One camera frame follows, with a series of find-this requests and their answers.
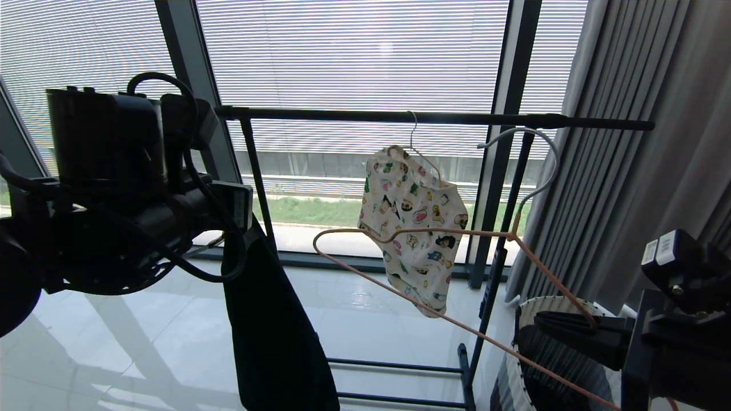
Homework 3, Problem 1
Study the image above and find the black garment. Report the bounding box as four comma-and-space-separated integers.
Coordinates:
222, 220, 340, 411

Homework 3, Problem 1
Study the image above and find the white laundry basket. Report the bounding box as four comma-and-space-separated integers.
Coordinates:
491, 296, 626, 411

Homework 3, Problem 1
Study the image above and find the cream printed garment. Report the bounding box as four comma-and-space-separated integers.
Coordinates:
358, 146, 469, 319

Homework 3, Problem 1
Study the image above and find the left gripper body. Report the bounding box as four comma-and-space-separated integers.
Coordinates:
131, 180, 255, 240

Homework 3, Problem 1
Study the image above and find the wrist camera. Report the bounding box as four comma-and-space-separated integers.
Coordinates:
640, 228, 731, 315
160, 94, 219, 152

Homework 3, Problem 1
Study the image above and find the pink clothes hanger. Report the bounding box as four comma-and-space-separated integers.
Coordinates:
313, 127, 680, 411
388, 111, 443, 183

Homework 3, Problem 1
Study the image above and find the window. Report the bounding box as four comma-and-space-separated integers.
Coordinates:
0, 0, 589, 289

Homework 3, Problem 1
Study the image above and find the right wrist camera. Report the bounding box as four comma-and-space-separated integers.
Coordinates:
640, 228, 731, 315

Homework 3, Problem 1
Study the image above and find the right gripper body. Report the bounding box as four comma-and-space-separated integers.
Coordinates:
620, 288, 731, 411

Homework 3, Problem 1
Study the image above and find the black clothes rack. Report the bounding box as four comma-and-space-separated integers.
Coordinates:
214, 106, 656, 411

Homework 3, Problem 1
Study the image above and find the beige curtain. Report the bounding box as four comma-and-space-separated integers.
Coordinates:
505, 0, 731, 320

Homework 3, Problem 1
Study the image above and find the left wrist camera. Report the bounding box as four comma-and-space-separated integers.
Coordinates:
160, 94, 219, 152

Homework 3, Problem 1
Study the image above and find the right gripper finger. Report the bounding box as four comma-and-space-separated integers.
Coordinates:
537, 311, 634, 337
534, 323, 632, 372

